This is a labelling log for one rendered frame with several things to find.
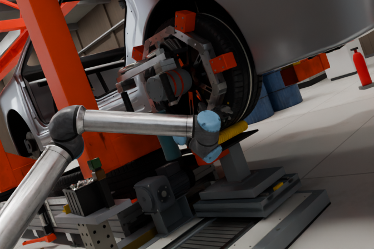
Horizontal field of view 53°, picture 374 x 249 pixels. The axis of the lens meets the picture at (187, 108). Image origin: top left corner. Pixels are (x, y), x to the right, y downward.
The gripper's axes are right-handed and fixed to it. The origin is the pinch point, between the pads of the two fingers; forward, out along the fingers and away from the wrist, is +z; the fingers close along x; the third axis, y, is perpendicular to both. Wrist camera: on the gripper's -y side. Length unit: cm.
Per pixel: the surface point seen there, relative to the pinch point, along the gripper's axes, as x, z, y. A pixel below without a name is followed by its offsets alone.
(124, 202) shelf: -24, -62, 3
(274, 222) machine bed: -33, -7, 46
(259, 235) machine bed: -33, -19, 46
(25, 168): -181, -18, -183
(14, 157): -173, -22, -193
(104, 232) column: -46, -66, -2
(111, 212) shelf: -25, -69, 4
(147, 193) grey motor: -54, -30, -13
